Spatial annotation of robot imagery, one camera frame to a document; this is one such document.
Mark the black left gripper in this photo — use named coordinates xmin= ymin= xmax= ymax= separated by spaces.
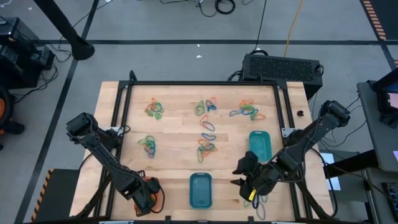
xmin=119 ymin=177 xmax=163 ymax=216

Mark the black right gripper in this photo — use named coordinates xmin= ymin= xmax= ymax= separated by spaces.
xmin=230 ymin=151 xmax=282 ymax=203

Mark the grey-blue rubber band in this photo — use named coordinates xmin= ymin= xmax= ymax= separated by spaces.
xmin=256 ymin=202 xmax=267 ymax=220

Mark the green plastic basket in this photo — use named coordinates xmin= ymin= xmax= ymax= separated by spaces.
xmin=248 ymin=130 xmax=273 ymax=163

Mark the blue plastic basket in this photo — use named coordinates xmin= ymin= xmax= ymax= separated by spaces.
xmin=188 ymin=172 xmax=213 ymax=210

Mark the black mat yellow striped edge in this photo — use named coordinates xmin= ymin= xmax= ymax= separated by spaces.
xmin=30 ymin=168 xmax=80 ymax=223

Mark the black desk beam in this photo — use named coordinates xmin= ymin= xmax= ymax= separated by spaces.
xmin=323 ymin=149 xmax=379 ymax=179

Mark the black perforated computer case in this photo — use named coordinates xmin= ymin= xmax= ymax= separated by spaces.
xmin=241 ymin=53 xmax=324 ymax=101

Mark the grey desk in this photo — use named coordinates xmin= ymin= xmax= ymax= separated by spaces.
xmin=364 ymin=167 xmax=398 ymax=224
xmin=356 ymin=80 xmax=398 ymax=174

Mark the black orange wheeled machine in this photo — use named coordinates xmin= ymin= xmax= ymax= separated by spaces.
xmin=0 ymin=85 xmax=26 ymax=152

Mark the black keyboard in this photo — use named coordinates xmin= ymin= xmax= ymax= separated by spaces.
xmin=381 ymin=182 xmax=398 ymax=215

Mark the black pole stand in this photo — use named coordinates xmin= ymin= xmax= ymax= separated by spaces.
xmin=32 ymin=0 xmax=96 ymax=62

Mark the black monitor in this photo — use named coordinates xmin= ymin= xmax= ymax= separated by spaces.
xmin=371 ymin=67 xmax=398 ymax=129

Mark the black equipment cart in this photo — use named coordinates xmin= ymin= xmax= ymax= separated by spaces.
xmin=0 ymin=16 xmax=57 ymax=91

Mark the black mat orange striped edge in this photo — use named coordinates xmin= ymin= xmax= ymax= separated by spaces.
xmin=359 ymin=0 xmax=398 ymax=41

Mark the black floor cable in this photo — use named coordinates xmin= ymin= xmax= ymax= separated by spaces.
xmin=250 ymin=0 xmax=269 ymax=56

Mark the yellow floor cable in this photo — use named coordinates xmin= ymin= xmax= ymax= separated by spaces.
xmin=283 ymin=0 xmax=305 ymax=58

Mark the coiled black cable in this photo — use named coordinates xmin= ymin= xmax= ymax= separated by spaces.
xmin=214 ymin=0 xmax=236 ymax=16

